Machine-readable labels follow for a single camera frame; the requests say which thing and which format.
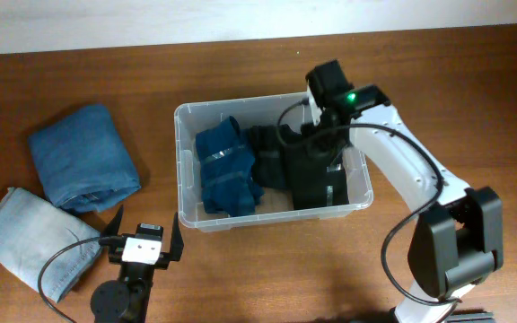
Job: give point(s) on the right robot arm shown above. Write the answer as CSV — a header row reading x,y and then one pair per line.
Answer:
x,y
458,239

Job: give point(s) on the clear plastic storage bin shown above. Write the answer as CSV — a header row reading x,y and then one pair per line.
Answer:
x,y
275,206

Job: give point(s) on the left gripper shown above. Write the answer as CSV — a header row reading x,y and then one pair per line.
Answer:
x,y
176,246

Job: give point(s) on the black garment small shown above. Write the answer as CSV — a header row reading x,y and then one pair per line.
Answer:
x,y
268,168

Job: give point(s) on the black garment large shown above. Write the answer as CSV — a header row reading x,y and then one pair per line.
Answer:
x,y
315,176

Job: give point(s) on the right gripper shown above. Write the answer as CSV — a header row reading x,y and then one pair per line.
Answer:
x,y
309,133

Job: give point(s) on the light blue folded jeans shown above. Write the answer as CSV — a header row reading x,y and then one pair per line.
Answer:
x,y
32,230

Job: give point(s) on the teal garment with tape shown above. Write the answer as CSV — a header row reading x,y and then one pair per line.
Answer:
x,y
226,160

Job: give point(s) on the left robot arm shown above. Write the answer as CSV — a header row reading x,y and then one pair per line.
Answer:
x,y
125,299

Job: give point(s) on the dark blue jeans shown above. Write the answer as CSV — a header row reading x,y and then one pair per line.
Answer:
x,y
82,163

